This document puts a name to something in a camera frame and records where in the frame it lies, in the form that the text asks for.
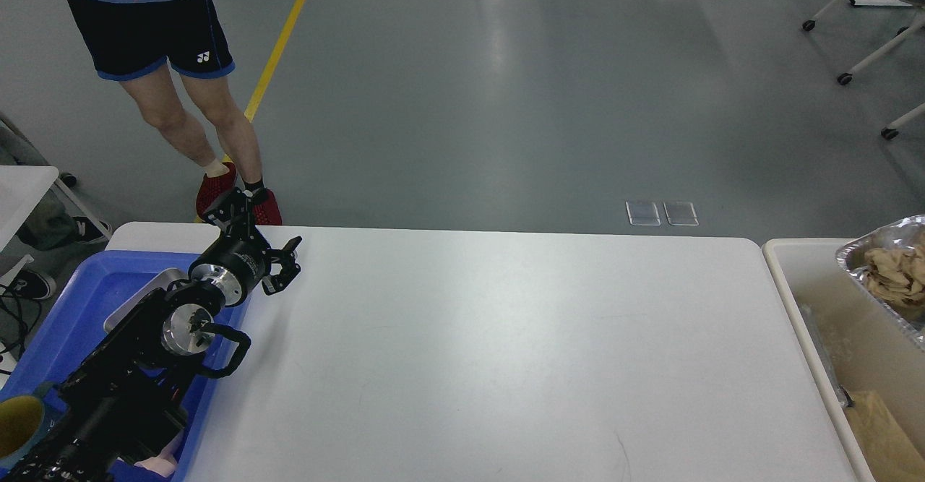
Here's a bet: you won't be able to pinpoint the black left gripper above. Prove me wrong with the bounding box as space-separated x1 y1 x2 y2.
188 188 303 307

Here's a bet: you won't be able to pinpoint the stainless steel rectangular tray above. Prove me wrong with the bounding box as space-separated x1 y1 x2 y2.
103 267 187 334

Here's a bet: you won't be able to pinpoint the pink plastic mug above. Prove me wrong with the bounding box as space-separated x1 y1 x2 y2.
134 432 183 478

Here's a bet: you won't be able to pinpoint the aluminium foil tray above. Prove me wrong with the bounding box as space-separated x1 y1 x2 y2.
835 215 924 351

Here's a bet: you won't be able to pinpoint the brown paper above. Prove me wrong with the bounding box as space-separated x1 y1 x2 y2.
863 244 924 308

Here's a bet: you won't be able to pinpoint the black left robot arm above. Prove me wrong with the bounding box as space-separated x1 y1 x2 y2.
2 188 303 481

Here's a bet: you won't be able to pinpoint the blue plastic tray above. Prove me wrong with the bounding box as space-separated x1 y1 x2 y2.
2 251 237 481

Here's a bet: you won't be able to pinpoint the black sneaker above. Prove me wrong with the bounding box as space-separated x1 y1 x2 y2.
9 269 57 301

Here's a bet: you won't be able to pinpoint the white side table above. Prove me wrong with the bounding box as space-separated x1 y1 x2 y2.
1 165 113 285

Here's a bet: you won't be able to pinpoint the person in blue shirt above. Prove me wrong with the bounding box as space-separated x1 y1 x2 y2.
66 0 282 225

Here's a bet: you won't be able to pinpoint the dark teal HOME mug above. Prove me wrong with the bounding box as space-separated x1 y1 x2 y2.
1 382 64 471

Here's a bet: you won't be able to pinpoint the clear floor plate left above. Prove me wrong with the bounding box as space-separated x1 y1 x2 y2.
625 201 662 226

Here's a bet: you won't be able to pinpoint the clear floor plate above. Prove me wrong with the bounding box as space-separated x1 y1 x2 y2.
625 201 662 226
662 201 700 226

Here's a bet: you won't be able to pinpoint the clear floor plate right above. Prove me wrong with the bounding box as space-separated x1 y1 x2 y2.
662 201 700 226

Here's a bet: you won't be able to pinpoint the beige plastic bin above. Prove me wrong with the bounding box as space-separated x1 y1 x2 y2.
762 238 924 481

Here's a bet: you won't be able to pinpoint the white rolling chair base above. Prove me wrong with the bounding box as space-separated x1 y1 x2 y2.
802 0 925 142

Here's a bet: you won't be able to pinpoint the black floor cables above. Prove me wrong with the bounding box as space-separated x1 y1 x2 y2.
0 280 33 367

